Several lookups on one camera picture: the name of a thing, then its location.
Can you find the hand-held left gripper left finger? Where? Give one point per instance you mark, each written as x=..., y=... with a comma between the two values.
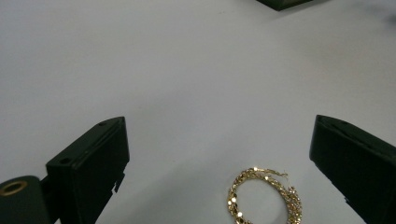
x=90, y=168

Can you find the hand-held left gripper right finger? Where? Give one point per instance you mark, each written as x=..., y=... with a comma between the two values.
x=358, y=161

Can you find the smoky transparent storage box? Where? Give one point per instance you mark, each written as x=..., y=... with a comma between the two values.
x=280, y=3

